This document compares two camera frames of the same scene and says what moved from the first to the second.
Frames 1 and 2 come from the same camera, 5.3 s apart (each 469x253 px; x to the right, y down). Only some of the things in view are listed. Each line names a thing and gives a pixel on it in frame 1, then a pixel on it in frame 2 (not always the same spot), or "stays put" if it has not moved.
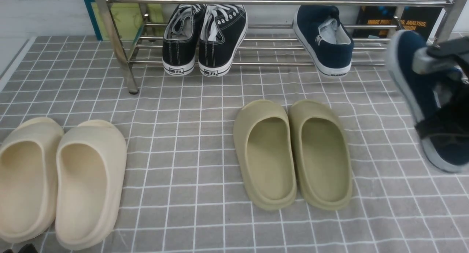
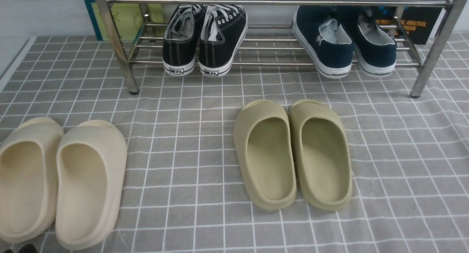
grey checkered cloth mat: [185, 193] stays put
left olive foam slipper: [263, 142] stays put
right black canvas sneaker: [223, 28] stays put
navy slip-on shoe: [426, 97] to [375, 51]
